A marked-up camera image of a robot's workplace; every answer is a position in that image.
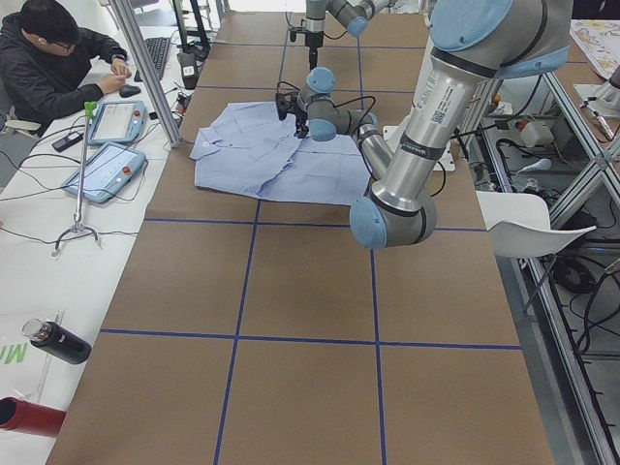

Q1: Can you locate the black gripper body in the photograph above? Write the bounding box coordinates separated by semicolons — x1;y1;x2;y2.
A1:
305;31;323;69
275;81;300;121

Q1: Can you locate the blue striped button shirt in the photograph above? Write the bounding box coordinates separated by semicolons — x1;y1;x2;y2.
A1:
190;102;369;205

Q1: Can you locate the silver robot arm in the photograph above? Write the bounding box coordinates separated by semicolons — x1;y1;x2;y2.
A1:
275;0;574;249
289;0;396;71

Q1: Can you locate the black keyboard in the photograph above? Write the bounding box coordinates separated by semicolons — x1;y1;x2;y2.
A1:
144;37;171;79

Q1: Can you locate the black computer mouse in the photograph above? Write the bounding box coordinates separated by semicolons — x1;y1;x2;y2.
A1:
118;84;141;98

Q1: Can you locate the far teach pendant tablet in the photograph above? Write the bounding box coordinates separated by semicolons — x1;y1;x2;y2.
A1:
88;100;148;146

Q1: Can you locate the teach pendant tablet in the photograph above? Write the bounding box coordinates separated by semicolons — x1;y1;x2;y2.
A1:
88;100;148;146
83;142;146;204

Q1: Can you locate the near teach pendant tablet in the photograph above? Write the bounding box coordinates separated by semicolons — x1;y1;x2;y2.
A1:
83;142;146;204

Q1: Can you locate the small black phone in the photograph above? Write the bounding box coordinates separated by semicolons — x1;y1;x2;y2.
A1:
51;132;83;152

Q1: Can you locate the white plastic chair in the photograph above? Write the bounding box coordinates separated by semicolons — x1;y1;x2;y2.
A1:
476;191;596;259

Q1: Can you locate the seated person in black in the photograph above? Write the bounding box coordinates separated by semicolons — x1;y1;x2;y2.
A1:
1;1;132;136

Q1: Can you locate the black water bottle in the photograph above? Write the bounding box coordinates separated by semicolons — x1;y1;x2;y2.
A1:
22;319;91;364

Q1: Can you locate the red water bottle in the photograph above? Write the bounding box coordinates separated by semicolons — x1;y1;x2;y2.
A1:
1;397;66;438

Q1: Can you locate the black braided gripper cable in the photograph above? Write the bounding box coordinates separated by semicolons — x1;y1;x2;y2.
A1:
328;94;379;122

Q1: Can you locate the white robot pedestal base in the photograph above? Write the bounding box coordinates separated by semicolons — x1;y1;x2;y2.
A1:
382;125;455;172

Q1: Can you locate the aluminium frame post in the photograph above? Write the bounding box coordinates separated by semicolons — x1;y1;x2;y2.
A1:
109;0;182;148

